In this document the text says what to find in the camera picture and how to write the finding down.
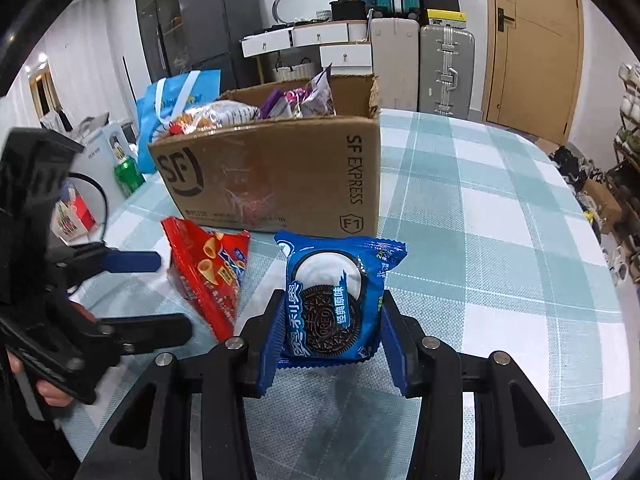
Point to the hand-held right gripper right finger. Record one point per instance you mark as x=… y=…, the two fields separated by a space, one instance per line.
x=400 y=357

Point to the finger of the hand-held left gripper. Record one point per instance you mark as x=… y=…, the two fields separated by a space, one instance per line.
x=130 y=261
x=150 y=332

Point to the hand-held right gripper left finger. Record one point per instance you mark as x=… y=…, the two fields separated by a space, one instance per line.
x=272 y=355

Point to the blue cookie packet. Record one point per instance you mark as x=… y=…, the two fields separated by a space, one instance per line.
x=325 y=310

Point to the red cone snack bag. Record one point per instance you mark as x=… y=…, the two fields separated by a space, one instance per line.
x=210 y=272

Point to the noodle snack bag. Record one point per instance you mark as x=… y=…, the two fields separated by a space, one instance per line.
x=215 y=114

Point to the brown cardboard box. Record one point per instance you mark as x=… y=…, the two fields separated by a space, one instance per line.
x=280 y=170

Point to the person's left hand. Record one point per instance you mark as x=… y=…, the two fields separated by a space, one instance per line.
x=52 y=394

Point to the red printed box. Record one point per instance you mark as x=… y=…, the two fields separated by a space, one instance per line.
x=75 y=215

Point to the green drink can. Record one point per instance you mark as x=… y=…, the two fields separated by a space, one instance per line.
x=129 y=176

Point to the white printed box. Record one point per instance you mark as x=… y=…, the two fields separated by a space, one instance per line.
x=107 y=145

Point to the checked tablecloth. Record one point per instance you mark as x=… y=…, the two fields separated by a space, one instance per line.
x=500 y=240

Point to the blue cartoon tote bag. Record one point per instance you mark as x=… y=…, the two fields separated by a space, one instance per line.
x=172 y=102

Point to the white curtain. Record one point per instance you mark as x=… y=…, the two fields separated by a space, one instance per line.
x=95 y=55

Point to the purple snack packet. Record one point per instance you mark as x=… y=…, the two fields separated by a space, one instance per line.
x=277 y=104

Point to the dark glass cabinet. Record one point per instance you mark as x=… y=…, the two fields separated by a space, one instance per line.
x=157 y=20

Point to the dark grey refrigerator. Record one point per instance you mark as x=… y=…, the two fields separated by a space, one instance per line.
x=217 y=30

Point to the purple candy packet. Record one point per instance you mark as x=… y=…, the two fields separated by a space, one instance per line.
x=315 y=95

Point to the woven laundry basket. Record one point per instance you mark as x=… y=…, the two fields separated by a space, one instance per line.
x=297 y=72

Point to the small cardboard box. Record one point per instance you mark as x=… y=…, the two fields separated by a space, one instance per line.
x=602 y=205

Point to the pile of dark shoes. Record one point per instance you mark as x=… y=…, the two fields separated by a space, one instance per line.
x=575 y=170

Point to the silver suitcase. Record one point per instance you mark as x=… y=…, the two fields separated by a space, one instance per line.
x=447 y=75

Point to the white drawer dresser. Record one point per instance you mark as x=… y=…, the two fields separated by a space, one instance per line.
x=320 y=42

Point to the beige suitcase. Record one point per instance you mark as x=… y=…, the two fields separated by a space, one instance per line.
x=395 y=65

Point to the wooden shoe rack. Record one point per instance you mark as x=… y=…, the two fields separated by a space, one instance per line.
x=625 y=155

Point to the wooden door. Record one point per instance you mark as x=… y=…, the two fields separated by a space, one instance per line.
x=535 y=50

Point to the yellow and black shoe box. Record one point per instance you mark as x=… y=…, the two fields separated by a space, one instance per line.
x=445 y=18

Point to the row of sneakers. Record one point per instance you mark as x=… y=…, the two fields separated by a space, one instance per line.
x=631 y=105

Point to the red and black shoe box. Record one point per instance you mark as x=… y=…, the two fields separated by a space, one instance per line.
x=440 y=0

